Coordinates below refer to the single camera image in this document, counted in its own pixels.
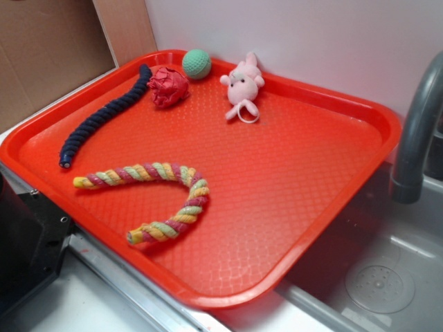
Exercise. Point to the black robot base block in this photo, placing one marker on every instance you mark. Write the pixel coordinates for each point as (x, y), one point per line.
(34, 235)

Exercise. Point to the red plastic tray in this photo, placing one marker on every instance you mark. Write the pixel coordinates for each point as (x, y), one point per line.
(275, 184)

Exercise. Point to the pink plush bunny toy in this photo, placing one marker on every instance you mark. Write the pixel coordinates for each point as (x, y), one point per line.
(244, 83)

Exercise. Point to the red crumpled paper ball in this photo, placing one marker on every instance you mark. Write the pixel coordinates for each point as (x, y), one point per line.
(168, 87)

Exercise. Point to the green rubber ball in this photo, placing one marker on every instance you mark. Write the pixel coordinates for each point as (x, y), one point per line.
(196, 64)

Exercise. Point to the brown wooden board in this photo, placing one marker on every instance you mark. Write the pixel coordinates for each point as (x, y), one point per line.
(127, 29)

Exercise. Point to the grey toy faucet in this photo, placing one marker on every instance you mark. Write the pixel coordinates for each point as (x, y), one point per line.
(419, 153)

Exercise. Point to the grey plastic sink basin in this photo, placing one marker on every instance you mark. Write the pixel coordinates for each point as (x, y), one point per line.
(377, 266)

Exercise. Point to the brown cardboard panel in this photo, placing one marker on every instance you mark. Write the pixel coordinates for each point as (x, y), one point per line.
(48, 49)

